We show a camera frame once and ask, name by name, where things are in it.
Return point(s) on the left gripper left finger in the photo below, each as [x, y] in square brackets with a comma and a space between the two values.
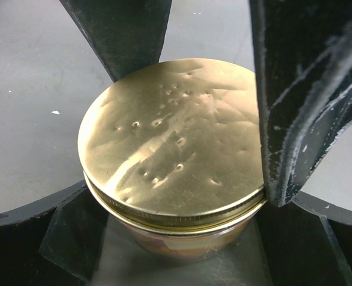
[56, 240]

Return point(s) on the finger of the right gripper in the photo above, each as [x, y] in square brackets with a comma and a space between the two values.
[125, 35]
[303, 61]

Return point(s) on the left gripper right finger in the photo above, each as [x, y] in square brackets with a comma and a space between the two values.
[307, 242]

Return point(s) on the clear round container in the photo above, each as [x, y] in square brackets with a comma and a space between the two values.
[184, 247]

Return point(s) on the white round lid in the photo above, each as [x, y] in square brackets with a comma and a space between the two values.
[175, 146]

